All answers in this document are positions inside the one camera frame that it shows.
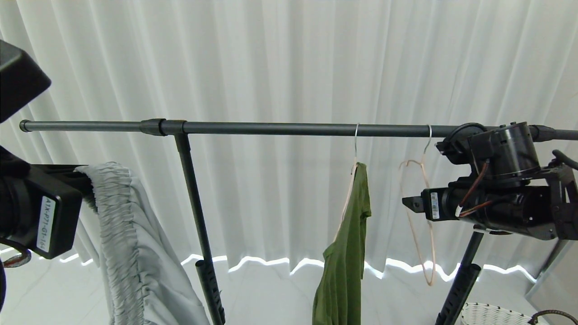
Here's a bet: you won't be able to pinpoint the white curtain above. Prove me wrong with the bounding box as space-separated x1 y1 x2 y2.
0 0 578 283

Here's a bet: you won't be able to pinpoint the black cable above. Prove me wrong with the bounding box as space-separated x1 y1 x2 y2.
445 122 488 145
552 149 578 171

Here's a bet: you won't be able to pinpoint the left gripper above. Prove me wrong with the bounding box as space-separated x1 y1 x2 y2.
0 149 98 260

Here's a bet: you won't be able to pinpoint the white laundry basket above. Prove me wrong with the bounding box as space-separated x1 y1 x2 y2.
461 302 578 325

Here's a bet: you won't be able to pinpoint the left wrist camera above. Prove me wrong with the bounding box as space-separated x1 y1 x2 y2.
0 40 51 123

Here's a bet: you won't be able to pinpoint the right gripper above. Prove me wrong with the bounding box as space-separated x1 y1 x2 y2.
402 178 558 240

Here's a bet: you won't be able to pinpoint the pale grey shorts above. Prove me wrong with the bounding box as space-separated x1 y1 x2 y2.
75 162 210 325

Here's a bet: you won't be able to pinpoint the pink clothes hanger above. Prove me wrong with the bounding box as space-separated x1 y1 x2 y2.
399 125 437 287
333 123 361 242

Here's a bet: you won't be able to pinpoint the black clothes rack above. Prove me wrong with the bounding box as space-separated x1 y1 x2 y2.
19 118 578 325

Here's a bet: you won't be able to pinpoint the green printed shirt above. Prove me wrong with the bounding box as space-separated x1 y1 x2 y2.
312 162 372 325

